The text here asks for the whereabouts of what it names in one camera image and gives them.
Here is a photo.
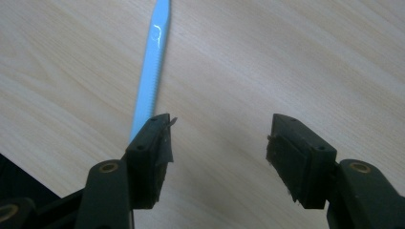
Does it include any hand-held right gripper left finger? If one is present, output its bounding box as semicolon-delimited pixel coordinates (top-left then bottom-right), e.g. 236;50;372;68
75;113;175;229

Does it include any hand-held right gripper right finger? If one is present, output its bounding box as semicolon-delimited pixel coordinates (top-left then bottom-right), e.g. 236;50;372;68
266;113;405;229

